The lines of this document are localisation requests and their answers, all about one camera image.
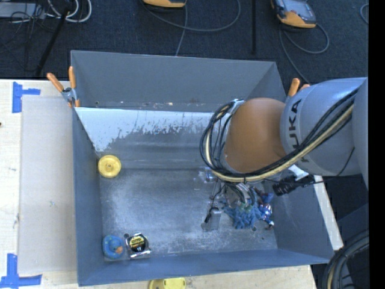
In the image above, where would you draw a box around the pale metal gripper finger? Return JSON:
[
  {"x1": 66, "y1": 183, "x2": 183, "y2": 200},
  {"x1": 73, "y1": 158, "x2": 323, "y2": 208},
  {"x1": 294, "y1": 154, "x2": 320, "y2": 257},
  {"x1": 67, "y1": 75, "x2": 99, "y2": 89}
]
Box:
[
  {"x1": 200, "y1": 185, "x2": 225, "y2": 232},
  {"x1": 197, "y1": 167, "x2": 220, "y2": 189}
]

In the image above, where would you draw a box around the blue and red toy figure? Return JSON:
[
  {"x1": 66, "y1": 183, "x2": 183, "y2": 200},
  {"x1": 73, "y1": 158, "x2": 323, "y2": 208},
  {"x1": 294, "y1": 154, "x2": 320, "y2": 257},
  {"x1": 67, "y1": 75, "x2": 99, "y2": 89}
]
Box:
[{"x1": 257, "y1": 191, "x2": 276, "y2": 230}]

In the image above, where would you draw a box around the grey metal bin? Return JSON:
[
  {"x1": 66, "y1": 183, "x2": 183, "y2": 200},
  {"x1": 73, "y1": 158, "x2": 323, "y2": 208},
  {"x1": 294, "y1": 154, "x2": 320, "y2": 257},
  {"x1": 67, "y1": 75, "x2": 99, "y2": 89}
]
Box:
[{"x1": 69, "y1": 49, "x2": 336, "y2": 287}]

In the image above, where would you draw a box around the yellow plastic wheel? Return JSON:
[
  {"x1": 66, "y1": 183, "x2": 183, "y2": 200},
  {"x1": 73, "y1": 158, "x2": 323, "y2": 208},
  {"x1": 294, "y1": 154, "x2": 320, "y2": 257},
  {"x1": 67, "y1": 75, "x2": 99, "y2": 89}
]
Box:
[{"x1": 97, "y1": 154, "x2": 123, "y2": 179}]

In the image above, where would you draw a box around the pale wood flat board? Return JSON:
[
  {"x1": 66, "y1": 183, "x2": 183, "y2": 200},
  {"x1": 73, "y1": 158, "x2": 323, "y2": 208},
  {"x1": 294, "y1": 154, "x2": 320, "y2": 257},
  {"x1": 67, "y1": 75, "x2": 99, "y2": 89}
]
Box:
[{"x1": 17, "y1": 95, "x2": 78, "y2": 278}]

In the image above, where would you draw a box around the black cylinder on white bracket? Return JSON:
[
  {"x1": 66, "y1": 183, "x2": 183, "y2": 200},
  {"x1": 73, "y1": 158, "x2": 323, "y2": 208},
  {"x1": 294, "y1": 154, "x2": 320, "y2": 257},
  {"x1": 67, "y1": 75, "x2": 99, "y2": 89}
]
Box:
[{"x1": 272, "y1": 164, "x2": 315, "y2": 197}]

